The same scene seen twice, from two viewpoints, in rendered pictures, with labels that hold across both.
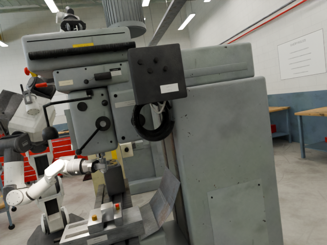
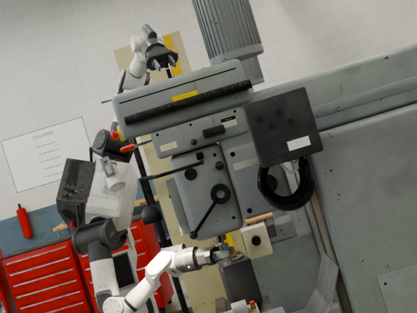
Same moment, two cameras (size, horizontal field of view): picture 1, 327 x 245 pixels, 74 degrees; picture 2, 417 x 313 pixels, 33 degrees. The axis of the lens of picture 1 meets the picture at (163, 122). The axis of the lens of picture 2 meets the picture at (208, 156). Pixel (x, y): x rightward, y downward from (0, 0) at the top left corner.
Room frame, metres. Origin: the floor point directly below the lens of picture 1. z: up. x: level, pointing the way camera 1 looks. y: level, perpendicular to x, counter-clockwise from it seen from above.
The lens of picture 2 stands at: (-1.35, -0.23, 1.69)
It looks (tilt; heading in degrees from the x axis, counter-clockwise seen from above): 2 degrees down; 12
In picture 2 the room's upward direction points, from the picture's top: 17 degrees counter-clockwise
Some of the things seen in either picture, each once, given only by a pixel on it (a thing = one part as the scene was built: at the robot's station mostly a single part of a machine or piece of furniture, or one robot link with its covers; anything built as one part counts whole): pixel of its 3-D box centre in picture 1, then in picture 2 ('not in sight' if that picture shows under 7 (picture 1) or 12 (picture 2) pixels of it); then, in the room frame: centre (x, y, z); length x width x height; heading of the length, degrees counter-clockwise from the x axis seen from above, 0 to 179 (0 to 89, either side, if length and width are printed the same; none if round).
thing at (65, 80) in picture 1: (94, 79); (200, 132); (1.14, 0.31, 1.68); 0.34 x 0.24 x 0.10; 102
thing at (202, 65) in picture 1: (179, 71); (322, 100); (1.24, -0.13, 1.66); 0.80 x 0.23 x 0.20; 102
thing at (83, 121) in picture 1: (94, 120); (206, 190); (1.13, 0.35, 1.47); 0.21 x 0.19 x 0.32; 12
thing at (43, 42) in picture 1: (83, 54); (182, 99); (1.14, 0.34, 1.81); 0.47 x 0.26 x 0.16; 102
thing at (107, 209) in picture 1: (107, 211); (241, 312); (0.96, 0.32, 1.05); 0.06 x 0.05 x 0.06; 13
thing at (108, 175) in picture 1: (112, 175); (237, 277); (1.53, 0.42, 1.04); 0.22 x 0.12 x 0.20; 19
